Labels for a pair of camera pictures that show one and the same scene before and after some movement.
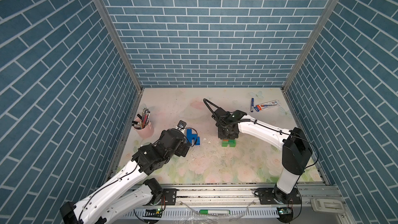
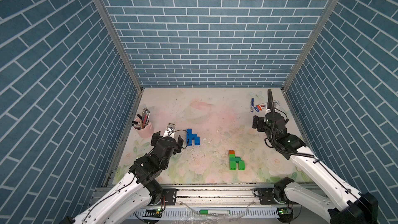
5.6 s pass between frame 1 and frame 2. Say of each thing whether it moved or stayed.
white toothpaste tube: stayed
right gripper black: moved
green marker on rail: stayed
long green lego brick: moved
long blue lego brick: stayed
